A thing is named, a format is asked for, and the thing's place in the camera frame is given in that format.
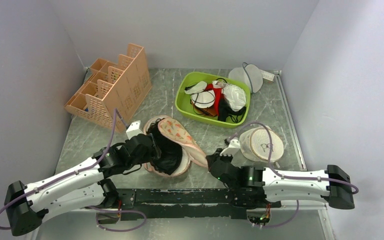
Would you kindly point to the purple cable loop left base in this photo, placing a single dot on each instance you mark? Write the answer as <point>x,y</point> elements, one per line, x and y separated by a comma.
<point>117,216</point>

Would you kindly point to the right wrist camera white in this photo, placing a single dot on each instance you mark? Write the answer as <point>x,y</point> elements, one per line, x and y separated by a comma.
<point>233,147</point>

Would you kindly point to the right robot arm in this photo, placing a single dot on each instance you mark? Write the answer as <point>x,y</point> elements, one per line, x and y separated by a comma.
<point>256,186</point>

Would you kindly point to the white bra black trim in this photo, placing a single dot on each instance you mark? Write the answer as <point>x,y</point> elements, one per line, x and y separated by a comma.
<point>202,101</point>

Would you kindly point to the floral mesh laundry bag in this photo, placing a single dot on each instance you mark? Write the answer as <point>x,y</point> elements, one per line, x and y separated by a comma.
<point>174,131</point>

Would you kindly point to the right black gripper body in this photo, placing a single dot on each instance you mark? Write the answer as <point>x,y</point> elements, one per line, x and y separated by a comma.
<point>225,159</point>

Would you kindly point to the white crumpled bra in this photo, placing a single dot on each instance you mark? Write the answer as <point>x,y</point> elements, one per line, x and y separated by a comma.
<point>234,95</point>

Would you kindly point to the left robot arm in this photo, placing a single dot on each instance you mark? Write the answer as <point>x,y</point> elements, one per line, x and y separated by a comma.
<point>85,185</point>

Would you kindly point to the green plastic bin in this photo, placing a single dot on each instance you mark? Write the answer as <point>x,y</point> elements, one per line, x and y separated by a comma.
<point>183,105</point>

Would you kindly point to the white round laundry bag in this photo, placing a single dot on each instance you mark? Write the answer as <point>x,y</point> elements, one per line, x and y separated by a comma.
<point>248,74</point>

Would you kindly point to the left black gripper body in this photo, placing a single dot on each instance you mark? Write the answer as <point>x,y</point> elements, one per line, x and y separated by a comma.
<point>152,153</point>

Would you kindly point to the small white label box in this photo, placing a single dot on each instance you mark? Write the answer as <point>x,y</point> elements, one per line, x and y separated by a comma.
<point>267,75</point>

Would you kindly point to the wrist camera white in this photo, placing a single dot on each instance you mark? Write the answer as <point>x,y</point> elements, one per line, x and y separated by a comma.
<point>233,147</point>
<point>134,129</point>

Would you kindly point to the peach plastic file organizer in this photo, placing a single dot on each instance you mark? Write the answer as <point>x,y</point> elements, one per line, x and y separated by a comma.
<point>121,86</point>

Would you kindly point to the red bra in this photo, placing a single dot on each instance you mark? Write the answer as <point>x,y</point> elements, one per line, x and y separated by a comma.
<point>218,95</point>

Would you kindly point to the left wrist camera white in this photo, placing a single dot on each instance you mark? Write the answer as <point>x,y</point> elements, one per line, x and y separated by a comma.
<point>134,129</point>

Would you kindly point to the black bra in bin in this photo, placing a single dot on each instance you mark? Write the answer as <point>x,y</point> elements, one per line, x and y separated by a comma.
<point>225,112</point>

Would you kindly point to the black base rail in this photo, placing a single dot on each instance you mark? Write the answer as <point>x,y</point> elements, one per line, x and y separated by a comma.
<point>191,203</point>

